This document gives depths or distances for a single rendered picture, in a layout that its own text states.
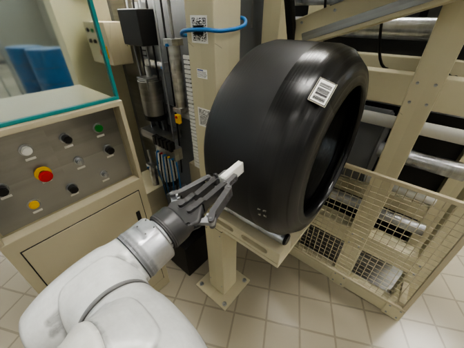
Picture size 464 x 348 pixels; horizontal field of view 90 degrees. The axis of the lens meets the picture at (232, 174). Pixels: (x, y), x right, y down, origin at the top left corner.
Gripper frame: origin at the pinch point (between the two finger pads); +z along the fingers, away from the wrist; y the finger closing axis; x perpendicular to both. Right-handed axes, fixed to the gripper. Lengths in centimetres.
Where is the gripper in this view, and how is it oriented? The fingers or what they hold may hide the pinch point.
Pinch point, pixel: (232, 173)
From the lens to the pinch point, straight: 53.5
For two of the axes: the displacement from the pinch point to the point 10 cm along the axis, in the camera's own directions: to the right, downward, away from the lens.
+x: 0.9, 7.6, 6.5
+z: 6.4, -5.4, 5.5
